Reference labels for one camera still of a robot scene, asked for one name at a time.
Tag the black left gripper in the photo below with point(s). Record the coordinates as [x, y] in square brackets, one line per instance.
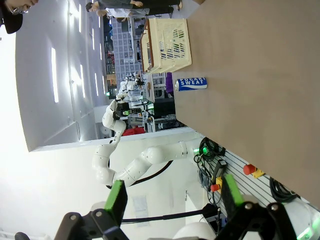
[118, 111]

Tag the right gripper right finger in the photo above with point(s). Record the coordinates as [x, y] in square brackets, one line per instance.
[228, 195]

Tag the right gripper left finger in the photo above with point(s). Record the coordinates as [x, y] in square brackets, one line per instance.
[117, 200]

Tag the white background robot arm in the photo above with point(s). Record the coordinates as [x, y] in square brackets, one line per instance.
[127, 90]

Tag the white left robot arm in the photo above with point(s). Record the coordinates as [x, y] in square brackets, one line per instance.
[152, 155]

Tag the red emergency stop button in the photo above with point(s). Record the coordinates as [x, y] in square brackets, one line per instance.
[248, 169]
[215, 187]

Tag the white paper sheet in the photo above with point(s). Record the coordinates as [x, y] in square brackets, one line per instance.
[140, 211]

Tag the red object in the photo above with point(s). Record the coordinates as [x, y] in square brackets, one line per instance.
[133, 131]

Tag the white slotted mounting panel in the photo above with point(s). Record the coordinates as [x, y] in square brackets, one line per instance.
[237, 160]

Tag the purple cloth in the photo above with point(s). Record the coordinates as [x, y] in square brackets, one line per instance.
[169, 83]

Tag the white grid shelf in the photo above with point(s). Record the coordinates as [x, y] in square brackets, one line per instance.
[122, 45]

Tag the blue Pocari Sweat can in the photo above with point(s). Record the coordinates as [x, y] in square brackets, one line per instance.
[191, 84]

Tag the bystander with glasses black top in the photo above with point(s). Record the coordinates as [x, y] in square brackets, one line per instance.
[10, 20]

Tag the black handheld enabling switch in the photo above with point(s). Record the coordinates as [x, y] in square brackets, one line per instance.
[219, 167]

